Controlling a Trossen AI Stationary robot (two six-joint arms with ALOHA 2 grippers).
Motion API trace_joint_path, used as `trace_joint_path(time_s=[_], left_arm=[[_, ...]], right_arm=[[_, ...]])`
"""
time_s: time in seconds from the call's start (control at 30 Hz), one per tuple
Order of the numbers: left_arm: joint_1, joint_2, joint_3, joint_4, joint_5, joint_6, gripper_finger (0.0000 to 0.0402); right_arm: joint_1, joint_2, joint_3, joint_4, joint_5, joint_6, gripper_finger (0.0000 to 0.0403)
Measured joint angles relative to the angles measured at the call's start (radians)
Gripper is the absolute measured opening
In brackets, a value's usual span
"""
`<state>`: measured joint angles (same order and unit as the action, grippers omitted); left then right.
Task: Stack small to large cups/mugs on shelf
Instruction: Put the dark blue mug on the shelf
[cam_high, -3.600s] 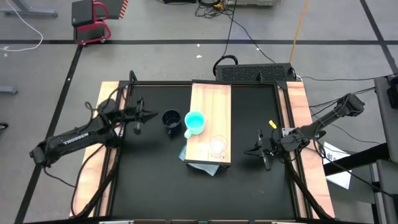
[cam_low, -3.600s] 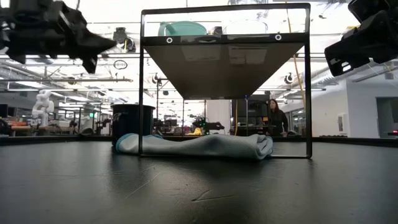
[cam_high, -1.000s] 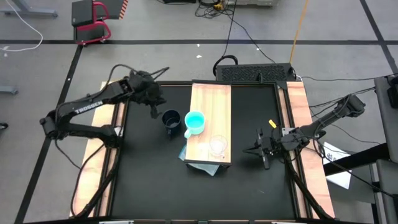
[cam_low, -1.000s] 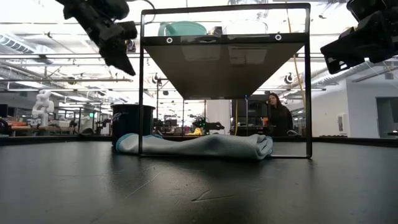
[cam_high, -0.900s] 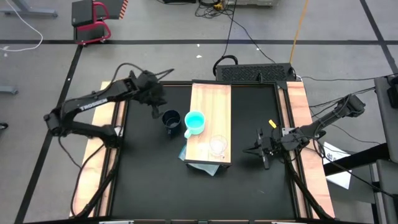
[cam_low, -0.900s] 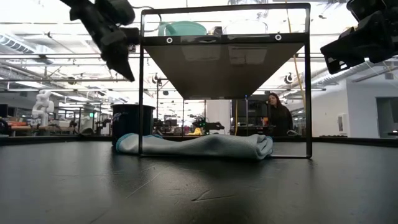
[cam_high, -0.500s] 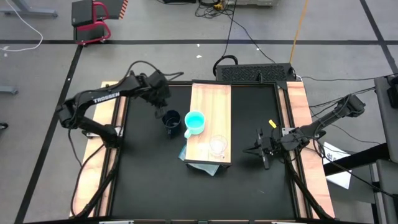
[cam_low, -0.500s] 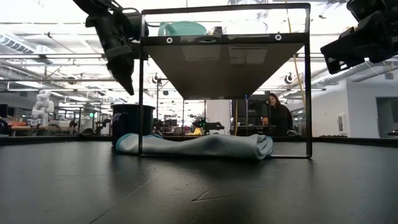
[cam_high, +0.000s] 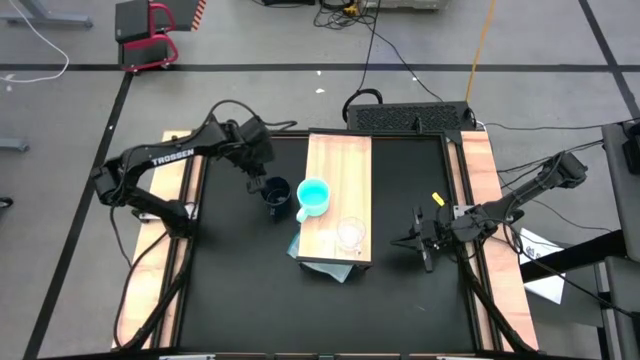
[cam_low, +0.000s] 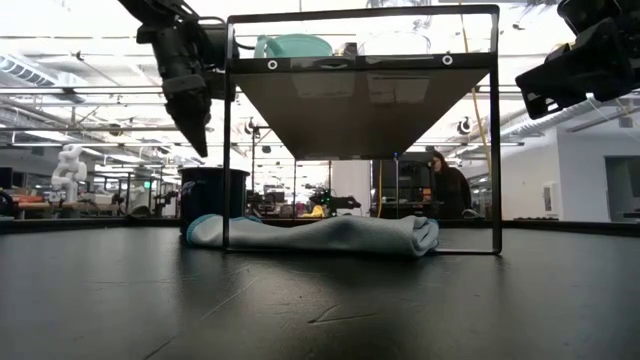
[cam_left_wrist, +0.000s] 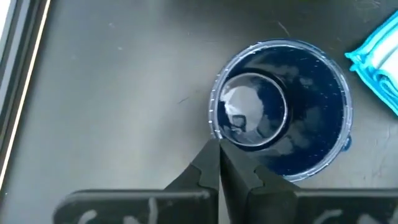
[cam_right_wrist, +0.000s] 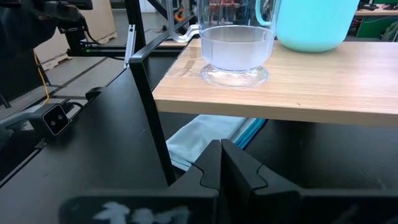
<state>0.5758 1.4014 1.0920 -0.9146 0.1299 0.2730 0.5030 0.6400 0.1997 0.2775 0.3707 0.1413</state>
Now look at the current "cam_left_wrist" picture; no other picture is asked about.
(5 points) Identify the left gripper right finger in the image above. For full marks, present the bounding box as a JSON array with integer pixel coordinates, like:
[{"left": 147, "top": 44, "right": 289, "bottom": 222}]
[{"left": 220, "top": 139, "right": 398, "bottom": 224}]

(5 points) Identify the folded grey teal-edged cloth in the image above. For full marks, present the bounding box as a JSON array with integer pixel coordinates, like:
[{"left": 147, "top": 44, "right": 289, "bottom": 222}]
[{"left": 344, "top": 11, "right": 398, "bottom": 116}]

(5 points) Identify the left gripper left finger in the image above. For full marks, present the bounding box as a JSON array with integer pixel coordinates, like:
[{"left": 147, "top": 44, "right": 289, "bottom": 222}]
[{"left": 52, "top": 138, "right": 221, "bottom": 224}]

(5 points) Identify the grey table edge rail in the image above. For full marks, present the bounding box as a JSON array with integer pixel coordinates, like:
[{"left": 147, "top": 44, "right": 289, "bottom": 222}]
[{"left": 0, "top": 0, "right": 52, "bottom": 190}]

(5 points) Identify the dark blue plastic cup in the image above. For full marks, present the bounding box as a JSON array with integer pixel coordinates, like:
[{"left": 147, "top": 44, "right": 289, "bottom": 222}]
[{"left": 208, "top": 39, "right": 354, "bottom": 183}]

